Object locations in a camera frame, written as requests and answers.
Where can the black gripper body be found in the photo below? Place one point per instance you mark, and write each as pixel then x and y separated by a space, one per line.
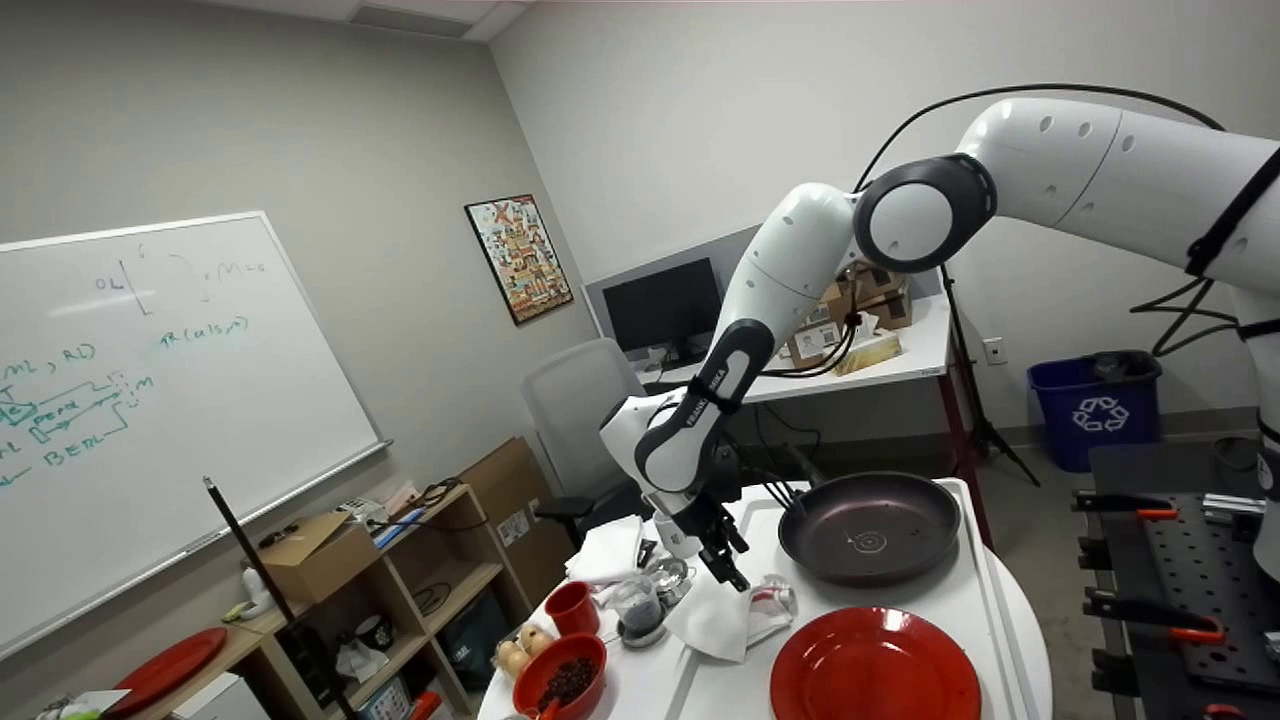
pixel 718 519

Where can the white towel with red stripes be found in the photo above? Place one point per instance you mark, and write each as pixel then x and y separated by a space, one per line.
pixel 720 624

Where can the black frying pan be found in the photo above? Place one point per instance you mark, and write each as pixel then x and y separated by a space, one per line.
pixel 875 529

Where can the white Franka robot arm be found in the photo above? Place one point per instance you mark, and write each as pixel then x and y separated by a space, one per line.
pixel 1094 161

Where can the small silver metal pot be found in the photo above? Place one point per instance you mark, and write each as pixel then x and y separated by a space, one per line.
pixel 641 614

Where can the white square tray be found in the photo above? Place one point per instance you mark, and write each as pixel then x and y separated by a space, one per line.
pixel 726 684

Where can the black keyboard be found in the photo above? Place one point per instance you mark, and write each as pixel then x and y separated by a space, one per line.
pixel 666 379

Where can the red mug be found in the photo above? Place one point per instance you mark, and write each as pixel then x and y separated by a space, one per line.
pixel 575 609

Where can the red plate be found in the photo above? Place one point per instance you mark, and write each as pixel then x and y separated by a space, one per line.
pixel 875 667

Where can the grey office chair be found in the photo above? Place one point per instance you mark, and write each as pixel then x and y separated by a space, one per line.
pixel 575 412

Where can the red bowl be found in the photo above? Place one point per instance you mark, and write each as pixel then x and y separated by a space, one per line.
pixel 562 683

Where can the black computer monitor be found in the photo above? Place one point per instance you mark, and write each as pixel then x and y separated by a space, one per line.
pixel 660 304

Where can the beige eggs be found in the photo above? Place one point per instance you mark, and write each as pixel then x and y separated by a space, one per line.
pixel 521 650

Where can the dark storage bin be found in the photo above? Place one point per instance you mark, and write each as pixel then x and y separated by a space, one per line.
pixel 478 642

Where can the cardboard boxes stack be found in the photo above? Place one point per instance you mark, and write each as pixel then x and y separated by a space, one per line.
pixel 875 301

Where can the black tripod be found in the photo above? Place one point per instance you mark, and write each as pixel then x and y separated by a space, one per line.
pixel 961 387

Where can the wooden shelf unit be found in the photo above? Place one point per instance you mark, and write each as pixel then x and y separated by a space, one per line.
pixel 425 583

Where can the framed colourful poster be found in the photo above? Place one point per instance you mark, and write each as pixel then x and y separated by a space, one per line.
pixel 521 256

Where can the red white small box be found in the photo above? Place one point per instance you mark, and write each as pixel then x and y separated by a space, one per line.
pixel 425 707

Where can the stack of books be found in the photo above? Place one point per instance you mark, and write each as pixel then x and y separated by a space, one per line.
pixel 384 505

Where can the blue recycling bin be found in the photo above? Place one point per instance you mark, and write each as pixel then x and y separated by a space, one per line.
pixel 1094 412

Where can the black orange clamp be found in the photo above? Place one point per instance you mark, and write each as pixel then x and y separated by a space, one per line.
pixel 1123 505
pixel 1147 614

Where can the brown cardboard box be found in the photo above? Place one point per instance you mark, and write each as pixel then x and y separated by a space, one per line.
pixel 312 563

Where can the black robot workbench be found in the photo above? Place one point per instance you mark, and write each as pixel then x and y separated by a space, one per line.
pixel 1201 563

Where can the thin black pole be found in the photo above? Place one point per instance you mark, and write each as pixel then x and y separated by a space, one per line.
pixel 261 575

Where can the red round tray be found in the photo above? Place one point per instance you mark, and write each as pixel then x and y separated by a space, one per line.
pixel 170 670

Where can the round white pedestal table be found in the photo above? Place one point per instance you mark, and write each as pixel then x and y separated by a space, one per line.
pixel 626 684

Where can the wall whiteboard with writing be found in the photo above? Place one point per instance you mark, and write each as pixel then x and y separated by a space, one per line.
pixel 174 401

